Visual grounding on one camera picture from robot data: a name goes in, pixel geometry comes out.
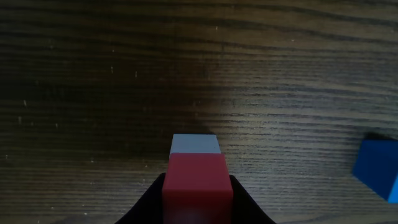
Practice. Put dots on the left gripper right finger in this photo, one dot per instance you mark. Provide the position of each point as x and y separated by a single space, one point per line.
245 210

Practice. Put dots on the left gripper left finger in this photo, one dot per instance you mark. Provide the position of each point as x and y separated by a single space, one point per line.
149 208

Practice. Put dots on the red cube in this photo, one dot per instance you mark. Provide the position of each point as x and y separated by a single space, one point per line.
197 183

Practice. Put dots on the white cube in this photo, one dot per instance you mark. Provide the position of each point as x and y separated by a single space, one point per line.
195 143

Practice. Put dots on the blue cube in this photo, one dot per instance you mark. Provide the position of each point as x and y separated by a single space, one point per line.
376 168

